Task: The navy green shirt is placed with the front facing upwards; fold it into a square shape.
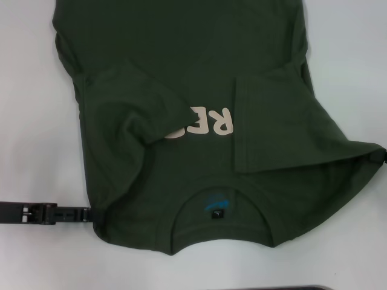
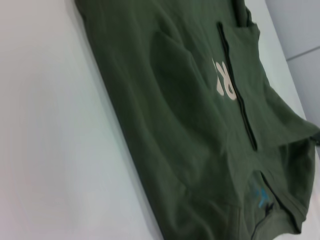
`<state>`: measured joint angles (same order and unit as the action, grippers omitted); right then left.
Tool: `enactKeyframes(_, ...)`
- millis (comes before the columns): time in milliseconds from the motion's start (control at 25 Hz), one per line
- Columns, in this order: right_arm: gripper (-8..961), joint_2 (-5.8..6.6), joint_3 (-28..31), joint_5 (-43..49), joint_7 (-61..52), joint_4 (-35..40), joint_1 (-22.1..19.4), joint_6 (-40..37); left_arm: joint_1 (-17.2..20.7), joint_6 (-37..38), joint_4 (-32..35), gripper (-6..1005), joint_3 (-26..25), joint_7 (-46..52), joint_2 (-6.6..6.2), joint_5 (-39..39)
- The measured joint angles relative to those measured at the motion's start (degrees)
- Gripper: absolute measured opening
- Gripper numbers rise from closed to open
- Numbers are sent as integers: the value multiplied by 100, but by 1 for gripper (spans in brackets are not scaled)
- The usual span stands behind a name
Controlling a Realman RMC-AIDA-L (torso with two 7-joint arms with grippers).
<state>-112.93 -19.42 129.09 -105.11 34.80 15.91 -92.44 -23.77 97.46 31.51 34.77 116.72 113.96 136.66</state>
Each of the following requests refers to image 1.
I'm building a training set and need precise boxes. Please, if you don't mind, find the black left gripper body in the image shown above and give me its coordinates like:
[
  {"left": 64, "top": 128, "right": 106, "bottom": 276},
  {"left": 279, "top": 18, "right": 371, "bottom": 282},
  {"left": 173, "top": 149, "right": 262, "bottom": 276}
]
[{"left": 0, "top": 201, "right": 58, "bottom": 226}]

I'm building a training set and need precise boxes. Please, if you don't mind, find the dark green FREE t-shirt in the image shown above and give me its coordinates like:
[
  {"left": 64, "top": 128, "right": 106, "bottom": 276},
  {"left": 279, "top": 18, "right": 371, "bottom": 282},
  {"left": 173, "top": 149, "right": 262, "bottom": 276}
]
[{"left": 51, "top": 0, "right": 382, "bottom": 257}]

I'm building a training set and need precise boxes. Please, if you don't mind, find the dark rounded base edge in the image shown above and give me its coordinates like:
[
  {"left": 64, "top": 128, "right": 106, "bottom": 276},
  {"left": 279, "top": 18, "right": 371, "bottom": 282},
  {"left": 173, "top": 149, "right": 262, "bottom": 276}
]
[{"left": 282, "top": 284, "right": 330, "bottom": 290}]

